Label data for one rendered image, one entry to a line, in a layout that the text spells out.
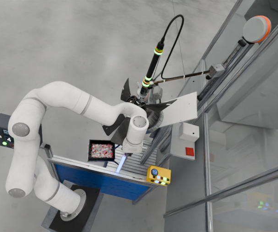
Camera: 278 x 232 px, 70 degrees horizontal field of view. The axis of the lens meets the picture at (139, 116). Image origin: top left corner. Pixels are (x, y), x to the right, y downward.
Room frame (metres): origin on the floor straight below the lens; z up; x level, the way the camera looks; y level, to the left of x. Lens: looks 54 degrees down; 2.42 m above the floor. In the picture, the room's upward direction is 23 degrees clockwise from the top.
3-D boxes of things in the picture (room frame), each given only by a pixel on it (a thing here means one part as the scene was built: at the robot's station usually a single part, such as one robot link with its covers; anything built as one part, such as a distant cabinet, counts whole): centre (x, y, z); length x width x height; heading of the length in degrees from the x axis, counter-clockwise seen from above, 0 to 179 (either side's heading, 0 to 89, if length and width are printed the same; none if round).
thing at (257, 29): (1.40, -0.47, 1.88); 0.17 x 0.15 x 0.16; 9
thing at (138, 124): (0.49, -0.02, 1.66); 0.09 x 0.08 x 0.13; 13
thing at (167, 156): (1.10, -0.48, 0.41); 0.04 x 0.04 x 0.83; 9
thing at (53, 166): (0.45, 0.50, 0.39); 0.04 x 0.04 x 0.78; 9
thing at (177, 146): (1.10, -0.48, 0.84); 0.36 x 0.24 x 0.03; 9
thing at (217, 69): (1.33, -0.41, 1.54); 0.10 x 0.07 x 0.08; 134
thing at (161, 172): (0.59, -0.31, 1.02); 0.16 x 0.10 x 0.11; 99
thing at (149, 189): (0.59, -0.34, 0.39); 0.04 x 0.04 x 0.78; 9
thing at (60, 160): (0.52, 0.08, 0.82); 0.90 x 0.04 x 0.08; 99
